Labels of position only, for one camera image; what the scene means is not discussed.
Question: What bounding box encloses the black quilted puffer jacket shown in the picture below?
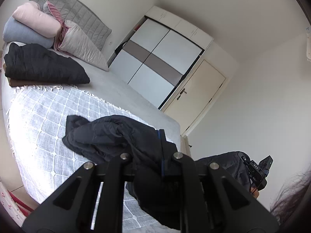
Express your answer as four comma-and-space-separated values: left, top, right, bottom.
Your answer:
61, 115, 264, 232

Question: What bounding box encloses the person's right hand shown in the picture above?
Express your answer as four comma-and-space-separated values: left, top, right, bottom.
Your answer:
250, 186, 259, 199

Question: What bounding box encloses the cream door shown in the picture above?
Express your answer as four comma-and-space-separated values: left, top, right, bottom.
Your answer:
164, 61, 225, 134

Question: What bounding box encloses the person's dark hair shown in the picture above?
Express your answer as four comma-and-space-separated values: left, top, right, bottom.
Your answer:
270, 169, 310, 227

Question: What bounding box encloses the white and grey wardrobe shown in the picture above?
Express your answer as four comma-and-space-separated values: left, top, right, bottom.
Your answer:
109, 6, 213, 109

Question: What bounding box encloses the light grey pillow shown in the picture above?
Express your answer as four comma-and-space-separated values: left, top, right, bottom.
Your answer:
58, 20, 108, 72

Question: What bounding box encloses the white bed with blanket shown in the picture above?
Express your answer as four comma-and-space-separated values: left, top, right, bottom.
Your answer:
1, 41, 182, 233

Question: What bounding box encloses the dark pink striped pillow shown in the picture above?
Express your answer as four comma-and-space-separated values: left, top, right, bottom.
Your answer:
43, 1, 69, 51

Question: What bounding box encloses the grey quilted headboard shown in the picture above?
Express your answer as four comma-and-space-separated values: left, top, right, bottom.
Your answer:
31, 0, 112, 50

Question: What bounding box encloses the folded black garment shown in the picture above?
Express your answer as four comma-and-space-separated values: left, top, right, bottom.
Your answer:
4, 43, 90, 84

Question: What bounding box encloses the blue grey pillow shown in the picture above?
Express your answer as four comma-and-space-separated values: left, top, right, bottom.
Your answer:
3, 16, 54, 48

